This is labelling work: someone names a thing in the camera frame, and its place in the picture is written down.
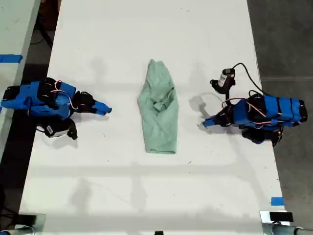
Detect pale green t-shirt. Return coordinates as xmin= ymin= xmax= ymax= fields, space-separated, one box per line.
xmin=136 ymin=58 xmax=180 ymax=155

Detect long blue tape strip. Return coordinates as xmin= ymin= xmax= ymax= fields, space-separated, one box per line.
xmin=0 ymin=54 xmax=23 ymax=64

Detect black camera stalk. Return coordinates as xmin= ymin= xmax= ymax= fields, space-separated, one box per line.
xmin=67 ymin=119 xmax=79 ymax=141
xmin=210 ymin=79 xmax=233 ymax=103

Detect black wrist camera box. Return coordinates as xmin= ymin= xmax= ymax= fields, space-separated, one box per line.
xmin=36 ymin=119 xmax=70 ymax=139
xmin=219 ymin=69 xmax=236 ymax=89

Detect short blue tape strip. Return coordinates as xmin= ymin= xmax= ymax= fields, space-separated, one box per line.
xmin=270 ymin=196 xmax=285 ymax=207

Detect white side table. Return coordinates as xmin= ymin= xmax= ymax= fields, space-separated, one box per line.
xmin=0 ymin=0 xmax=42 ymax=160

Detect black camera cable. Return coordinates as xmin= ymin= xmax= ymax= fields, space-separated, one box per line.
xmin=231 ymin=63 xmax=267 ymax=96

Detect small black box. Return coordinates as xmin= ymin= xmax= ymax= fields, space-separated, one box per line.
xmin=269 ymin=211 xmax=294 ymax=222
xmin=17 ymin=214 xmax=37 ymax=225

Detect metal table bracket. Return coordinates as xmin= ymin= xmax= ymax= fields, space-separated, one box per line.
xmin=259 ymin=210 xmax=295 ymax=235
xmin=13 ymin=213 xmax=47 ymax=235

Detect black floor cables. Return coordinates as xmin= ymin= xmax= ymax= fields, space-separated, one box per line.
xmin=30 ymin=9 xmax=54 ymax=49

